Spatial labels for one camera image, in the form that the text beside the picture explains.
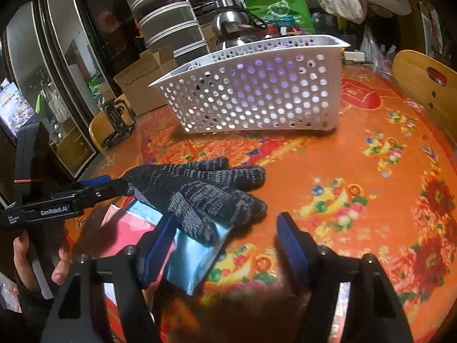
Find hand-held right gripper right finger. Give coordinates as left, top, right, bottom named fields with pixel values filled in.
left=276, top=212, right=415, bottom=343

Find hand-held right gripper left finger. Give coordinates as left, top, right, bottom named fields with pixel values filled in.
left=41, top=214, right=178, bottom=343

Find red wall hanging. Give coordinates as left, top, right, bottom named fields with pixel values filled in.
left=417, top=0, right=444, bottom=65

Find dark glass-door cabinet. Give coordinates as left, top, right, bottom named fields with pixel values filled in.
left=3, top=0, right=119, bottom=180

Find plain wooden chair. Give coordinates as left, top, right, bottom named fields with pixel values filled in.
left=88, top=94, right=137, bottom=151

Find red flat packet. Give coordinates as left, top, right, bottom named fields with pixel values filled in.
left=99, top=203, right=178, bottom=262

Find white perforated plastic basket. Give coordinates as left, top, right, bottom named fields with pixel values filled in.
left=148, top=34, right=351, bottom=135

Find green tote bag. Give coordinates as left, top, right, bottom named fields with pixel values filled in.
left=244, top=0, right=317, bottom=37

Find shiny blue packet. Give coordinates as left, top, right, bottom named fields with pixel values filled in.
left=127, top=199, right=231, bottom=296

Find crumpled clear plastic bag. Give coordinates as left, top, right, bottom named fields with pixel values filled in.
left=358, top=25, right=398, bottom=76

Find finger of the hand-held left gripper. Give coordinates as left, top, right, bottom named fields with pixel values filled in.
left=48, top=175, right=112, bottom=196
left=71, top=180, right=129, bottom=210

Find stainless steel kettle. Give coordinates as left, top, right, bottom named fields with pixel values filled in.
left=211, top=0, right=265, bottom=51

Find stacked plastic storage drawers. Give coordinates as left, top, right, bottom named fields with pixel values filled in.
left=124, top=0, right=211, bottom=67

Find colourful wall poster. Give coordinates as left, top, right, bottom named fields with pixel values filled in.
left=0, top=78, right=41, bottom=137

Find open cardboard box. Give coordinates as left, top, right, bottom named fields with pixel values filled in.
left=113, top=48, right=179, bottom=117

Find wooden chair with cutout back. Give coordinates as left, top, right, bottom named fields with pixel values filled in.
left=391, top=49, right=457, bottom=141

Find person's left hand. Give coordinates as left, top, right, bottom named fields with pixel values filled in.
left=13, top=234, right=72, bottom=286

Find black knit glove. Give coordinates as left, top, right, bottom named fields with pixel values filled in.
left=121, top=157, right=268, bottom=246

